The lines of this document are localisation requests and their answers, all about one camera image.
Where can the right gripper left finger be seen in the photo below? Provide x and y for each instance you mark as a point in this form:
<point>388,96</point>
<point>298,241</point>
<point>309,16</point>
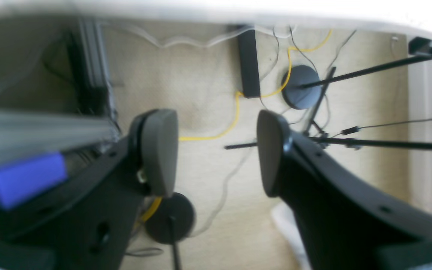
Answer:
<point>86,222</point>

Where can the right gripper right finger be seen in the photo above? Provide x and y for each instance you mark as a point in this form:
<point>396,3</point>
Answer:
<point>344,223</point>

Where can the purple block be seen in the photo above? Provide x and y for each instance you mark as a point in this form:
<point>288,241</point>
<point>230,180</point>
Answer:
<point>22,180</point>

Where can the round black stand base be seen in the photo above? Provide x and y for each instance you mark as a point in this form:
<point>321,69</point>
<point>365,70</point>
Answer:
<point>295,95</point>

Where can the black table leg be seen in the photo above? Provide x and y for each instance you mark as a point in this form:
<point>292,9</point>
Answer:
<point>249,70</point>

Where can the black tripod stand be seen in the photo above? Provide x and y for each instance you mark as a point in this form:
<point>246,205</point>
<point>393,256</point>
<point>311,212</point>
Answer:
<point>420,50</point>

